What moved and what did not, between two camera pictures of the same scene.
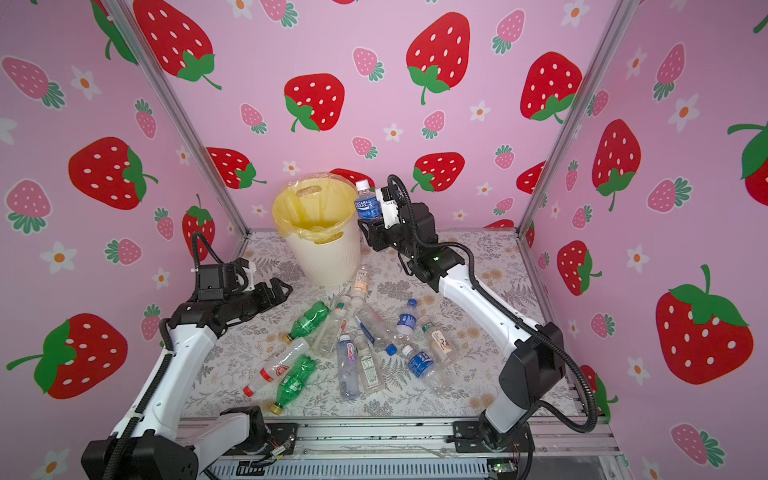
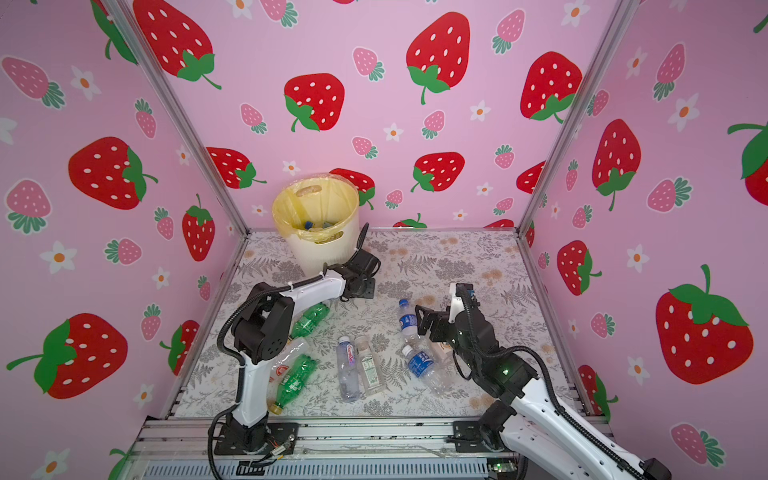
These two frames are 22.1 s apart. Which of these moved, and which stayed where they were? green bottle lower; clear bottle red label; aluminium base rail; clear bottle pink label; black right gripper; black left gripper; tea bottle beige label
Moved: black right gripper; black left gripper
Stayed: clear bottle pink label; tea bottle beige label; clear bottle red label; green bottle lower; aluminium base rail
